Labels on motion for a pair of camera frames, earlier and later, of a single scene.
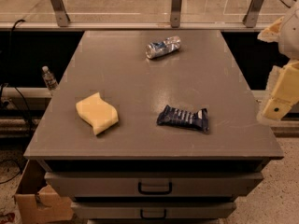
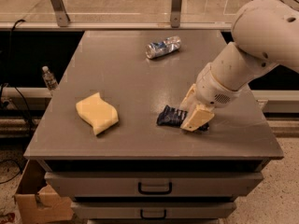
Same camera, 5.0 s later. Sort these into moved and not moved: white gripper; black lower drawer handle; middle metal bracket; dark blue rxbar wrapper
Moved: white gripper
Not moved: dark blue rxbar wrapper; black lower drawer handle; middle metal bracket
